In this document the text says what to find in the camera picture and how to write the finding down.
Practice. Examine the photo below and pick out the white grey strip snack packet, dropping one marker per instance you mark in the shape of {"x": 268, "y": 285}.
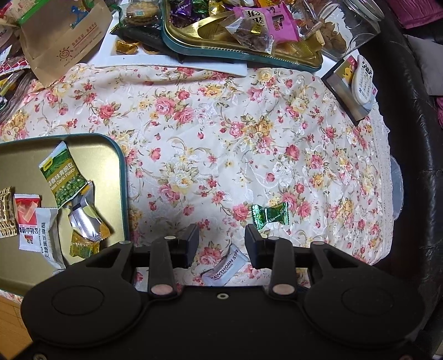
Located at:
{"x": 225, "y": 270}

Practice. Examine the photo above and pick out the floral tablecloth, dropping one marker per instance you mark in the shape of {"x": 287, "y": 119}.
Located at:
{"x": 225, "y": 138}

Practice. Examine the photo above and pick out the white flat board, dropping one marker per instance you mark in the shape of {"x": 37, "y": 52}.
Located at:
{"x": 145, "y": 62}

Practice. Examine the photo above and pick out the silver yellow snack packet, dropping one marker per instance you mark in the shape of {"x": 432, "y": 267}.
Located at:
{"x": 88, "y": 214}

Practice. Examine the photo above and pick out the white remote control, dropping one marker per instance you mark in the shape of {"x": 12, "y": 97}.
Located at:
{"x": 363, "y": 81}

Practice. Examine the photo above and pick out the beige black patterned snack packet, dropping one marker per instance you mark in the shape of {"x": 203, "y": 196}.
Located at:
{"x": 7, "y": 211}

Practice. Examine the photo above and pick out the gold candy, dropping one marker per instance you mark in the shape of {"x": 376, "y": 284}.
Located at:
{"x": 83, "y": 245}

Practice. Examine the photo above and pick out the green candy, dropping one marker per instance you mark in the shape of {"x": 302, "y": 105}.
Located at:
{"x": 270, "y": 216}

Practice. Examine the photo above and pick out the glass jar of cookies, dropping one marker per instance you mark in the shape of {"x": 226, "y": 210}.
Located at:
{"x": 346, "y": 31}

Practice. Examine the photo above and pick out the pink cloth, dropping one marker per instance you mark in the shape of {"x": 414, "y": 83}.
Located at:
{"x": 418, "y": 12}

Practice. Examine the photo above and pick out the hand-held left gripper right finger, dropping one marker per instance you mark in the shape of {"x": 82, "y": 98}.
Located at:
{"x": 252, "y": 246}

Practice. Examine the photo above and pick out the silver box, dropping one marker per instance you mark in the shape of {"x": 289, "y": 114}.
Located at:
{"x": 341, "y": 90}

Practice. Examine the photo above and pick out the teal tin tray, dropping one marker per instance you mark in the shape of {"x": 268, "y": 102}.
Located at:
{"x": 27, "y": 162}

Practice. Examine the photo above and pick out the grey sesame snack packet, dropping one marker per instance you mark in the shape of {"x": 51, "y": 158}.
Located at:
{"x": 48, "y": 239}

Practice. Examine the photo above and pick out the clear packet of brown snack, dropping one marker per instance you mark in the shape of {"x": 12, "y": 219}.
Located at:
{"x": 252, "y": 34}

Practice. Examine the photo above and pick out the pink snack packet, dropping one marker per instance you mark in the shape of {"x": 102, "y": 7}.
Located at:
{"x": 273, "y": 20}

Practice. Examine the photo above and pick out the yellow green pea packet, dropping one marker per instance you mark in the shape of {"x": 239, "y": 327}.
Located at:
{"x": 64, "y": 173}

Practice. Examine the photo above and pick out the pile of mixed snack packets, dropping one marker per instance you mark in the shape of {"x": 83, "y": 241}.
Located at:
{"x": 14, "y": 76}

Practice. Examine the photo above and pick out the cookie pack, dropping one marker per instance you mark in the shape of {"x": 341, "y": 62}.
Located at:
{"x": 138, "y": 14}

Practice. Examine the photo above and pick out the pile of wrapped candies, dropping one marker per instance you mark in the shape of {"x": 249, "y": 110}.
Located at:
{"x": 193, "y": 12}

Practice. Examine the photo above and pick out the teal gold tin of sweets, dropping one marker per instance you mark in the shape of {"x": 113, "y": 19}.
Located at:
{"x": 214, "y": 52}

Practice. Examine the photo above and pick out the red white snack packet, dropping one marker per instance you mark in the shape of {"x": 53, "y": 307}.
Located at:
{"x": 27, "y": 218}

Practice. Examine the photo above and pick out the gold foil chocolates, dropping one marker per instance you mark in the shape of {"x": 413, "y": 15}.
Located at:
{"x": 126, "y": 46}

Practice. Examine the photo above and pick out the kraft paper bag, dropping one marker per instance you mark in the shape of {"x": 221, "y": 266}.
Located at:
{"x": 65, "y": 45}

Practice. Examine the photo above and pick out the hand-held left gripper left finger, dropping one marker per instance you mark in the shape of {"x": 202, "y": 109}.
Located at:
{"x": 189, "y": 246}

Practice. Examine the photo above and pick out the black leather sofa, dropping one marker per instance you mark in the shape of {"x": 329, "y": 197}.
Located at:
{"x": 408, "y": 155}

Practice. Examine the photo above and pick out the grey cushion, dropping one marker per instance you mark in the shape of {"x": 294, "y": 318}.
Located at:
{"x": 425, "y": 62}

